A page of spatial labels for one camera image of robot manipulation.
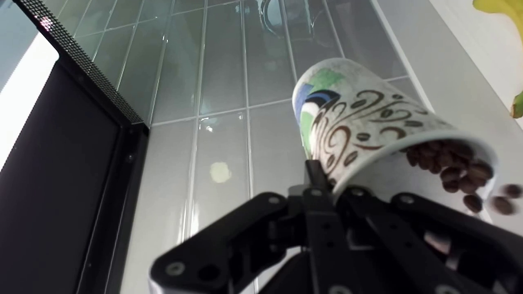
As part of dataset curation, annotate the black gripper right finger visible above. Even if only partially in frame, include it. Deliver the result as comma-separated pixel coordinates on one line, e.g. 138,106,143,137
342,186,523,294

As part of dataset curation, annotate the yellow banana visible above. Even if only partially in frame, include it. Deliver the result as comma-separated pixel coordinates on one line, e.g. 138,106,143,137
473,0,523,119

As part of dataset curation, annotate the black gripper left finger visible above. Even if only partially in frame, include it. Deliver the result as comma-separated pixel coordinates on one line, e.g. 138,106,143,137
151,160,359,294

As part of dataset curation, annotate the patterned paper cup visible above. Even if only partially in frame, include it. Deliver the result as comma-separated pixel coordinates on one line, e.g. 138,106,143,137
293,57,499,209

